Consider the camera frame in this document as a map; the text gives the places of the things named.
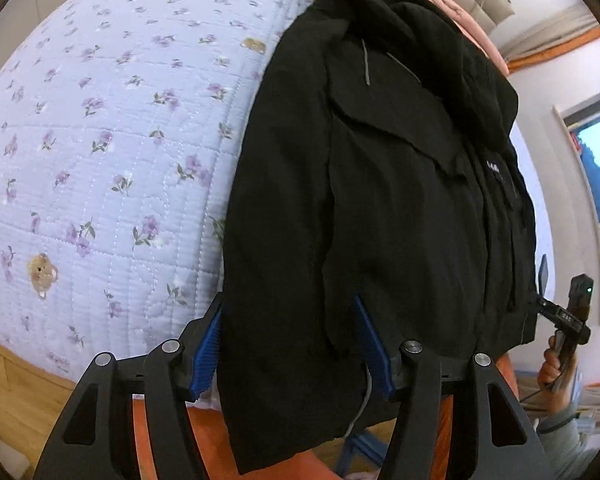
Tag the black hooded jacket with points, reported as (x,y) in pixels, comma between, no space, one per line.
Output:
(405,210)

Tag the blue frame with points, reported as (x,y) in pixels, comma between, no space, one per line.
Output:
(362,452)

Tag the floral quilted bed cover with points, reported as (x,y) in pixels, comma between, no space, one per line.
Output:
(105,135)

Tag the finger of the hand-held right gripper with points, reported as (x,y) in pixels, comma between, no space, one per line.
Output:
(543,275)

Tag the folded pink blanket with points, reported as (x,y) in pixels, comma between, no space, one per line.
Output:
(480,35)

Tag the person's right forearm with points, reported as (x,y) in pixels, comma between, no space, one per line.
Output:
(570,442)

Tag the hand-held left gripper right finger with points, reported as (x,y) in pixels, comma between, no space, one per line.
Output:
(375,350)

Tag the person's right hand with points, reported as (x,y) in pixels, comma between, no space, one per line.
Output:
(550,377)

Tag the orange and beige curtain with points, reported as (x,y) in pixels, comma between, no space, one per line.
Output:
(555,35)

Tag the red box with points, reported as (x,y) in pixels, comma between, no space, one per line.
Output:
(575,141)

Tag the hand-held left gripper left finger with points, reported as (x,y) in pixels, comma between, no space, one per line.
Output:
(207,355)

